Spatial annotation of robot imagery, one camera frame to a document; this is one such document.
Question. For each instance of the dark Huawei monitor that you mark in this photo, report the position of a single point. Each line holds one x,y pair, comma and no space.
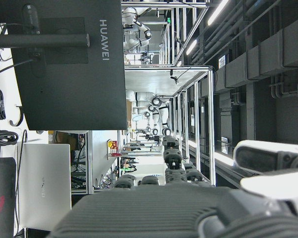
72,94

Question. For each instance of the aluminium profile frame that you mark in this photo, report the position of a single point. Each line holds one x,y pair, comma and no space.
210,124

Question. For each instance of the red yellow sign box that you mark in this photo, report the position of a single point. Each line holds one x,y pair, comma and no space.
113,146

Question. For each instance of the right robot dexterous hand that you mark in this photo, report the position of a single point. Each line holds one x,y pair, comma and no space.
149,210

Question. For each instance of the silver Huawei laptop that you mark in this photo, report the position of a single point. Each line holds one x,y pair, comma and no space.
44,186

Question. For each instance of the white humanoid robot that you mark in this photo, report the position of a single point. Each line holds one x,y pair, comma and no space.
130,18
144,96

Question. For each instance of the black laptop red logo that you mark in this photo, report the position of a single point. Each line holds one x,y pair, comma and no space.
2,186

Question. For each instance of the long ceiling light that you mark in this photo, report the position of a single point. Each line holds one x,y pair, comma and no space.
217,12
191,47

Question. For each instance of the white wall placard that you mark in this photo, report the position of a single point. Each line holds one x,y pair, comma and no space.
221,62

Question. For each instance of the black curved hook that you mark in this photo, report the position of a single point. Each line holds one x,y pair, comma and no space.
20,116

